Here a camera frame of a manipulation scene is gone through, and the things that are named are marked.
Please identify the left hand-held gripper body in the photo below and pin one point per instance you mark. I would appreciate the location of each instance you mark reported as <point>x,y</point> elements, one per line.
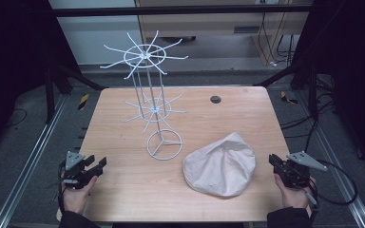
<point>74,172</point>

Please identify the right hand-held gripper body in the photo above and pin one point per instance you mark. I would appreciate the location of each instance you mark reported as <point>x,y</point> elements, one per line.
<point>294,171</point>

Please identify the beige cloth hat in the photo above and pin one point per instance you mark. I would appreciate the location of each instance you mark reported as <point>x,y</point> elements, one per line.
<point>221,167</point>

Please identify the person's left hand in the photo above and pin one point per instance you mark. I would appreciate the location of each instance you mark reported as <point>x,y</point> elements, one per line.
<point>76,198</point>

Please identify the person's right hand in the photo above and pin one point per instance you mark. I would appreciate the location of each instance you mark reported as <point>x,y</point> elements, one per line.
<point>293,198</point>

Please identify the yellow black hazard tape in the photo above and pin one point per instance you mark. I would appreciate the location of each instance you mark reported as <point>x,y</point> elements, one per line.
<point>83,101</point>
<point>286,97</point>

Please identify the black metal stand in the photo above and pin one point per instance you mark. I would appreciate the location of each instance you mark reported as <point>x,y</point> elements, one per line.
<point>312,91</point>
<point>49,95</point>

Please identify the black curtain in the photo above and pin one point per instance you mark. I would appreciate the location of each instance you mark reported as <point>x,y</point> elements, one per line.
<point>355,69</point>
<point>9,63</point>

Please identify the wooden cabinet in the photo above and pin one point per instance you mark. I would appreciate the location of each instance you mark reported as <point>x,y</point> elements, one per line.
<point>202,25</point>

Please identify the aluminium floor rail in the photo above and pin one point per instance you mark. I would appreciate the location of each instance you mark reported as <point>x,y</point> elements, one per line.
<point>339,177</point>
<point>28,164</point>

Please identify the black horizontal frame bar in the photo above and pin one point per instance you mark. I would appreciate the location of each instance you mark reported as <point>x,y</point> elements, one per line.
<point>171,10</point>

